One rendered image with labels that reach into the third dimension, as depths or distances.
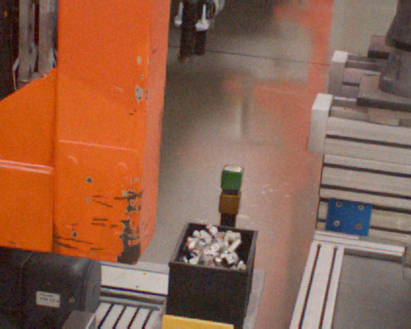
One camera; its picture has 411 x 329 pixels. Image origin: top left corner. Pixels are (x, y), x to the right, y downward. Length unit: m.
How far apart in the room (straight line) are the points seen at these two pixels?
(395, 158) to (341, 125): 0.12
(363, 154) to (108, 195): 0.53
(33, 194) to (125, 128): 0.22
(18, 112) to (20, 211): 0.18
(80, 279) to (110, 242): 0.31
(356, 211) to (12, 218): 0.70
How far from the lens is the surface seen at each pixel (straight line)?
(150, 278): 2.73
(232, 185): 1.84
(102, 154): 1.67
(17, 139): 1.74
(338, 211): 2.00
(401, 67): 1.89
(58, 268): 2.00
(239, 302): 1.66
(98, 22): 1.62
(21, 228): 1.77
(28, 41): 1.97
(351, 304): 2.40
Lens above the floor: 1.24
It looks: 19 degrees down
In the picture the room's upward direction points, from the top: 5 degrees clockwise
